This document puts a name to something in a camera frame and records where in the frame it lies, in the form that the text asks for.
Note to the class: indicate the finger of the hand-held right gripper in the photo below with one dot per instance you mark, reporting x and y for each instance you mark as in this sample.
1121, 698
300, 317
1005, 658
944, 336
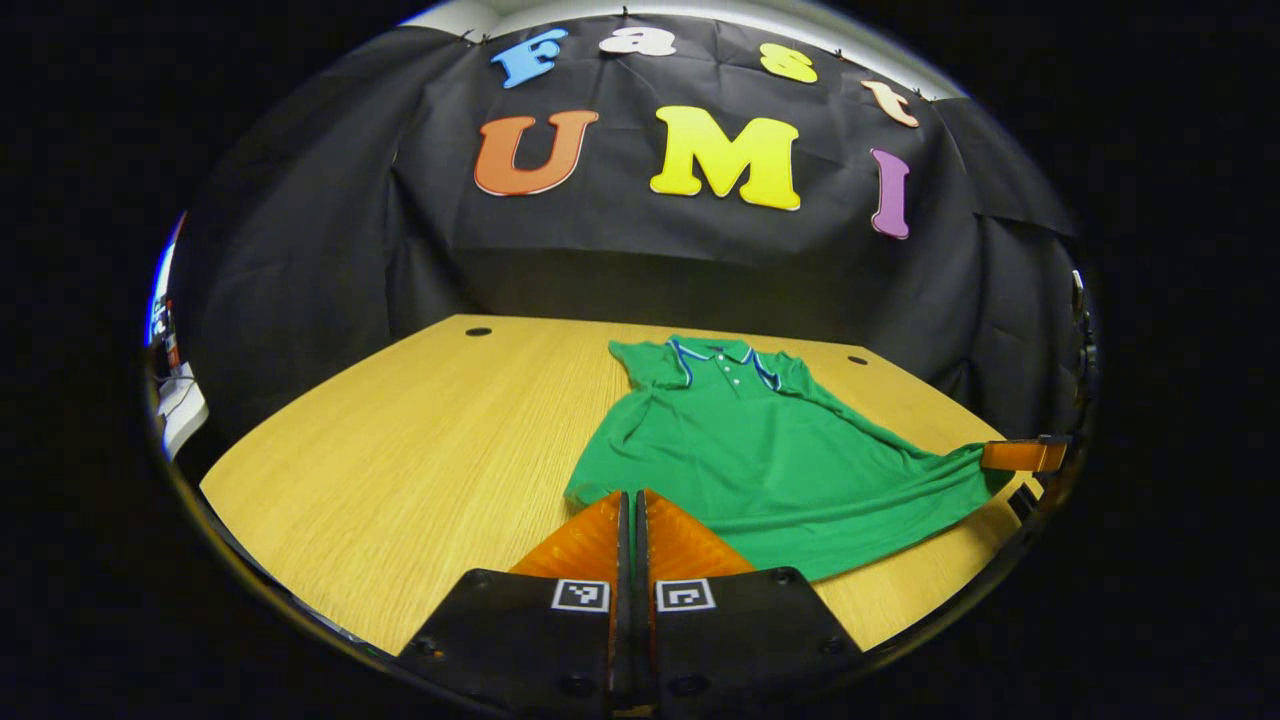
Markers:
1020, 455
1025, 502

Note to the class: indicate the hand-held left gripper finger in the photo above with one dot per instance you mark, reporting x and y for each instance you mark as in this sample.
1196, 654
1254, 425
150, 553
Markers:
621, 550
643, 550

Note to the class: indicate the green polo T-shirt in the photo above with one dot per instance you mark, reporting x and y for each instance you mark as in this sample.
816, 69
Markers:
760, 460

